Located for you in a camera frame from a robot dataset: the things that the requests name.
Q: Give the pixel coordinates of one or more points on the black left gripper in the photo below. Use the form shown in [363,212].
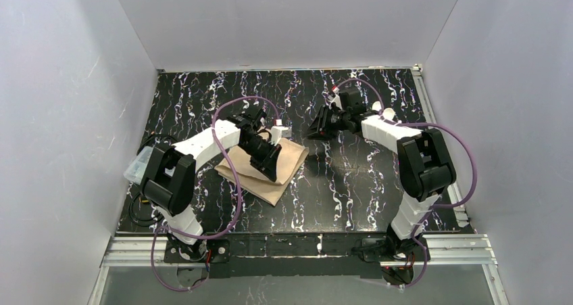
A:
[267,153]

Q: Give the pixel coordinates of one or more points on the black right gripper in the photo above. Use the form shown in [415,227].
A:
[325,122]

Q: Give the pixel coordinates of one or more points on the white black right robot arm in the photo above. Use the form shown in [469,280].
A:
[425,166]

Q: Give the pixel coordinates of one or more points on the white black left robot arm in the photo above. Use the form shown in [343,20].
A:
[169,179]

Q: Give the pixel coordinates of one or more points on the white spoon right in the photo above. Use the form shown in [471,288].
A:
[388,114]

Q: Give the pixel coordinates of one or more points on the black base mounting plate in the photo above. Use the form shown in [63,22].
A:
[366,255]

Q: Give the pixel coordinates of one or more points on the clear plastic box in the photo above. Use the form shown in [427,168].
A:
[136,169]

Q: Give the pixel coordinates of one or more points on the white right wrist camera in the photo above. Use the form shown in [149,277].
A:
[334,98]

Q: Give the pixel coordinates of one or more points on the aluminium front frame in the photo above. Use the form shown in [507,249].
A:
[444,250]

